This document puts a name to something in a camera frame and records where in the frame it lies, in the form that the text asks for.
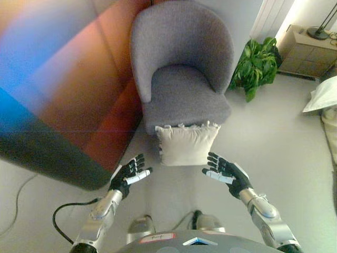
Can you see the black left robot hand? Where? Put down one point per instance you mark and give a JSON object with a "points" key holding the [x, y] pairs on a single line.
{"points": [[127, 171]]}

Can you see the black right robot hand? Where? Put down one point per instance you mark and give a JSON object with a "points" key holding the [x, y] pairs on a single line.
{"points": [[229, 172]]}

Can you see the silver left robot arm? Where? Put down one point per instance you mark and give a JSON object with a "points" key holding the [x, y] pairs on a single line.
{"points": [[98, 216]]}

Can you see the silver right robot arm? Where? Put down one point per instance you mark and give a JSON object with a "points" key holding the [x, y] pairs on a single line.
{"points": [[268, 216]]}

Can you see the cream fringed pillow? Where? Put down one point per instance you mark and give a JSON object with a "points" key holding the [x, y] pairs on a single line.
{"points": [[187, 144]]}

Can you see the red brown sofa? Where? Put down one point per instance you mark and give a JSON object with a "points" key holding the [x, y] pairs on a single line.
{"points": [[60, 87]]}

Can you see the white bed pillow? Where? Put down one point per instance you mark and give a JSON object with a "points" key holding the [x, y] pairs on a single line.
{"points": [[322, 95]]}

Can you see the silver right robot leg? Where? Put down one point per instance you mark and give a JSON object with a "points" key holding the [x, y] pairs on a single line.
{"points": [[208, 222]]}

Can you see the silver robot leg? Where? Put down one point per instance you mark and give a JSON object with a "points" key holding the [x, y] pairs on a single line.
{"points": [[208, 222], [139, 227]]}

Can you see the silver left robot leg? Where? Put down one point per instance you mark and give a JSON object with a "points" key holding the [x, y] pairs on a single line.
{"points": [[139, 227]]}

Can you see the grey robot torso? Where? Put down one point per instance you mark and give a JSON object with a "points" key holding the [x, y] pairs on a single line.
{"points": [[194, 242]]}

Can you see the green potted plant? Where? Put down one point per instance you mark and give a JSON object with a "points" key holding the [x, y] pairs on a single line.
{"points": [[255, 66]]}

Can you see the grey fabric armchair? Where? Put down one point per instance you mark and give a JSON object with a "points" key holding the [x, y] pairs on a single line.
{"points": [[181, 63]]}

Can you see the beige wooden nightstand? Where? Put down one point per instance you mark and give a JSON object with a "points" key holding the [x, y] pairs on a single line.
{"points": [[308, 52]]}

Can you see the white radiator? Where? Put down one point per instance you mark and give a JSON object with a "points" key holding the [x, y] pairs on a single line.
{"points": [[264, 17]]}

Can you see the black lamp base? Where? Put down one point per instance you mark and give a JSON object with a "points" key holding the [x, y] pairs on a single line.
{"points": [[318, 32]]}

